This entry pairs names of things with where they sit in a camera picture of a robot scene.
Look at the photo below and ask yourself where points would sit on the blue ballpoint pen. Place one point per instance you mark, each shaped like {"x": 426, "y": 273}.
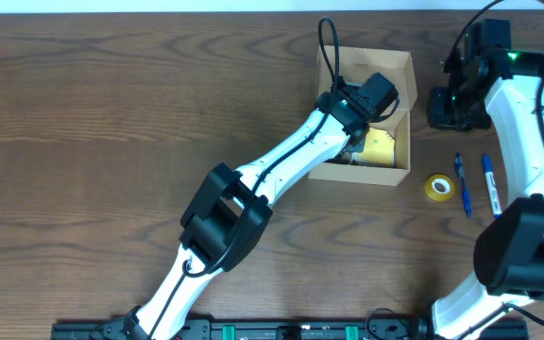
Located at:
{"x": 459, "y": 170}

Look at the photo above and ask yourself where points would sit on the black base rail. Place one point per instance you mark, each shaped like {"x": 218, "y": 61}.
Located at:
{"x": 382, "y": 324}

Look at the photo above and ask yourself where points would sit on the yellow clear tape roll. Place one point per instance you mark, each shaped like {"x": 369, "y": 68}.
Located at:
{"x": 439, "y": 187}

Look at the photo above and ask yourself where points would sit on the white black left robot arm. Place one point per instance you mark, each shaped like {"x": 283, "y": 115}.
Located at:
{"x": 227, "y": 216}

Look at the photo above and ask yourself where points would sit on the yellow sticky note pad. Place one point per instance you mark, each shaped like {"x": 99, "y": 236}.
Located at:
{"x": 378, "y": 151}

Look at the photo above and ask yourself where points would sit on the blue whiteboard marker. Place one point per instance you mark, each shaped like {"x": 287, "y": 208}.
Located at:
{"x": 491, "y": 186}

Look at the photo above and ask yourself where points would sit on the cardboard box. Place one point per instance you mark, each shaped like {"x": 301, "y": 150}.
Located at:
{"x": 356, "y": 65}

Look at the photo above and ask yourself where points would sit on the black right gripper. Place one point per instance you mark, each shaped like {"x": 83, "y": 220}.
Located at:
{"x": 445, "y": 116}

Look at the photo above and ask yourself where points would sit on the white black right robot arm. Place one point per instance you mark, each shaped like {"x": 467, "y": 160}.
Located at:
{"x": 493, "y": 85}

